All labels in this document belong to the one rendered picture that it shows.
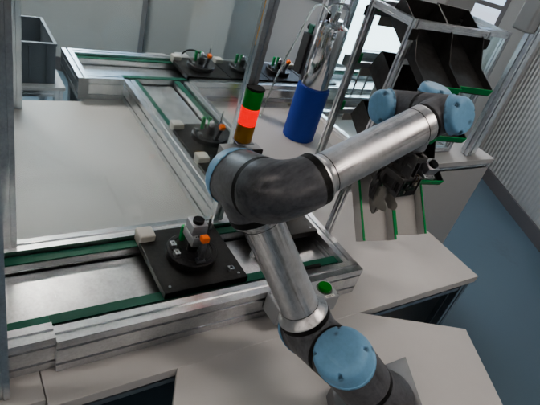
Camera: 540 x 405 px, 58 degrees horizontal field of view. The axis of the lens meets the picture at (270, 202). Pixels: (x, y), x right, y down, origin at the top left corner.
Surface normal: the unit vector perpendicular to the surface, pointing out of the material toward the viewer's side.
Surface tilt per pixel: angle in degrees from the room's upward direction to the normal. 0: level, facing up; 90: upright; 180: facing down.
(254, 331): 0
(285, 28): 90
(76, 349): 90
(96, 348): 90
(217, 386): 0
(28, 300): 0
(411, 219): 45
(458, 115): 68
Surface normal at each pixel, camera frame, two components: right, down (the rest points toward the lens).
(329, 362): -0.43, -0.65
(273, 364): 0.26, -0.80
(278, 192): -0.11, 0.11
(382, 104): -0.86, 0.06
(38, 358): 0.49, 0.59
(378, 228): 0.43, -0.15
